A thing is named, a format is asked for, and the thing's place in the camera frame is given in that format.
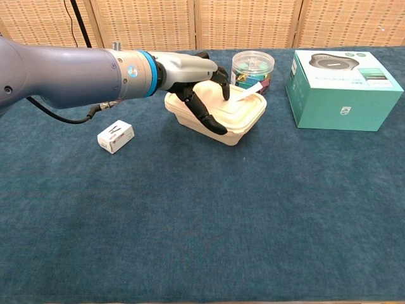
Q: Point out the pink paper strip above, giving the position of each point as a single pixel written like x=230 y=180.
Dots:
x=250 y=92

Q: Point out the woven bamboo folding screen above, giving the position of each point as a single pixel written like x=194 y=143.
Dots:
x=246 y=22

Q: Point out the cream lidded food container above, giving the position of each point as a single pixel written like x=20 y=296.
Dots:
x=243 y=117

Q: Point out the black stand pole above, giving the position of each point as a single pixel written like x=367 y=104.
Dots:
x=80 y=23

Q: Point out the small white staples box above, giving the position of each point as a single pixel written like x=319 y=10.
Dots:
x=115 y=136

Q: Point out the teal cardboard product box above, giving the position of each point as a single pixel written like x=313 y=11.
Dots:
x=341 y=101

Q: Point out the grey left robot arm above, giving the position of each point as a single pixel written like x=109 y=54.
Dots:
x=69 y=74

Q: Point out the clear jar of binder clips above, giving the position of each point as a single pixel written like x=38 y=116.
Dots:
x=253 y=68

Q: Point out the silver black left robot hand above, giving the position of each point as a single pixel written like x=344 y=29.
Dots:
x=186 y=69

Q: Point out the blue velvet tablecloth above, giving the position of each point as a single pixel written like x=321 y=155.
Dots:
x=190 y=221

